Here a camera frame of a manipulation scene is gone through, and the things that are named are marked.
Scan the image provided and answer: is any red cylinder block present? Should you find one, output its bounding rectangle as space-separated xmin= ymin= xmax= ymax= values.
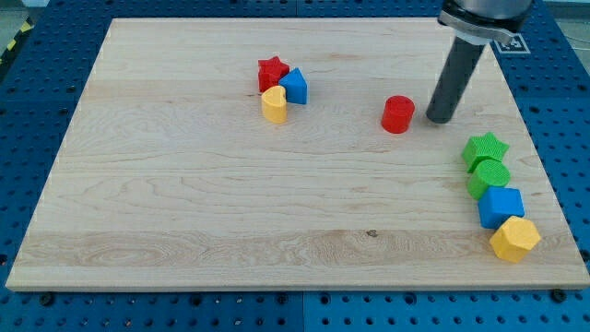
xmin=381 ymin=95 xmax=415 ymax=134

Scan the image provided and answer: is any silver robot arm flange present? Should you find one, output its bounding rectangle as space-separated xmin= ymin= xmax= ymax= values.
xmin=438 ymin=0 xmax=533 ymax=45

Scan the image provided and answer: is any yellow heart block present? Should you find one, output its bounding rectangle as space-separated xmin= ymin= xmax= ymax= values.
xmin=261 ymin=86 xmax=288 ymax=124

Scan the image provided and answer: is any blue triangle block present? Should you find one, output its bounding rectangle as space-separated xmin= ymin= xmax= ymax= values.
xmin=278 ymin=67 xmax=308 ymax=104

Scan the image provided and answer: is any light wooden board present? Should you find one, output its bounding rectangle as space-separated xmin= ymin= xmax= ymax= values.
xmin=6 ymin=18 xmax=589 ymax=291

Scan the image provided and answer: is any red star block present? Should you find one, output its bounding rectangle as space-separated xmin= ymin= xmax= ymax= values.
xmin=258 ymin=56 xmax=290 ymax=92

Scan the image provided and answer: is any green star block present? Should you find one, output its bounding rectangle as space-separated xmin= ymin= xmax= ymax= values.
xmin=461 ymin=132 xmax=510 ymax=173

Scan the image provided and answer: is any green cylinder block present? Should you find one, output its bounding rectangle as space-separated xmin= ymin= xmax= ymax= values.
xmin=466 ymin=160 xmax=511 ymax=200

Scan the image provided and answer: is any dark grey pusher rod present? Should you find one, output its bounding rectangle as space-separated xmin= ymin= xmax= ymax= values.
xmin=426 ymin=37 xmax=485 ymax=125

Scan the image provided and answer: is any blue cube block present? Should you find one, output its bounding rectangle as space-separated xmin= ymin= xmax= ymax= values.
xmin=478 ymin=186 xmax=525 ymax=230

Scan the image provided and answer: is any yellow hexagon block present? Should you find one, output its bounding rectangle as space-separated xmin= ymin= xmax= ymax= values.
xmin=490 ymin=216 xmax=542 ymax=263

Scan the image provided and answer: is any white fiducial marker tag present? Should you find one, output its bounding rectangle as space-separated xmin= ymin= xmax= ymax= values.
xmin=493 ymin=33 xmax=530 ymax=54

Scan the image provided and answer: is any yellow black hazard tape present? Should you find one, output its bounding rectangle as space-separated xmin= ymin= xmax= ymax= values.
xmin=1 ymin=17 xmax=34 ymax=65

